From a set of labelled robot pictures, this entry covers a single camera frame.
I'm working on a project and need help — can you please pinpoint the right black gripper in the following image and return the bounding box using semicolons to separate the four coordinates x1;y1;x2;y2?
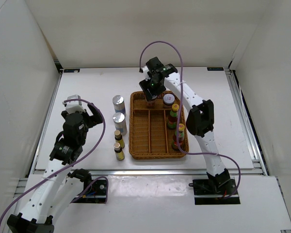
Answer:
139;75;166;101

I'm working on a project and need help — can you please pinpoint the silver cap shaker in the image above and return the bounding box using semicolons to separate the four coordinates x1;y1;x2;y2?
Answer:
113;112;127;135
113;95;126;115

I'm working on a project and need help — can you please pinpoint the red sauce bottle yellow cap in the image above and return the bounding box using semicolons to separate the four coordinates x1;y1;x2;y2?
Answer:
172;123;185;150

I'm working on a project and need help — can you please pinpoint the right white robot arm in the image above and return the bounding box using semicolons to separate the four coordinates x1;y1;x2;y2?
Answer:
139;57;230;194

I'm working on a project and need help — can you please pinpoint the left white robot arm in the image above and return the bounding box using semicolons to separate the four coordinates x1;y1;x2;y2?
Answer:
7;99;105;233

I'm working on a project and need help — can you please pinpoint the small amber bottle far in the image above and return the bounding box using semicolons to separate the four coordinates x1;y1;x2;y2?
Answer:
114;130;125;148

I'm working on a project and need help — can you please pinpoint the small amber bottle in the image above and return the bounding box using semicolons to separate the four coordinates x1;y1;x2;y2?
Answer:
113;143;125;161
114;130;125;148

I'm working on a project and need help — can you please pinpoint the small amber bottle near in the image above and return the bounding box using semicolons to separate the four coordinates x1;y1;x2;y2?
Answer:
113;143;125;161

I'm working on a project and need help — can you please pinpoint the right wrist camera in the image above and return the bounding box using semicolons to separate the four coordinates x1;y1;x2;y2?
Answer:
142;66;152;81

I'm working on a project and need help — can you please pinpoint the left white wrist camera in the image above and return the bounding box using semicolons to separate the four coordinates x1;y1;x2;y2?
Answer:
62;100;85;114

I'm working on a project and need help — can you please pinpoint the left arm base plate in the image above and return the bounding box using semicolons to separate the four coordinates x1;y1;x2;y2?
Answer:
71;176;109;204

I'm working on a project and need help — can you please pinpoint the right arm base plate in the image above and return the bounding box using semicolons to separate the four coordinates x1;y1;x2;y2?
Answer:
188;179;241;205

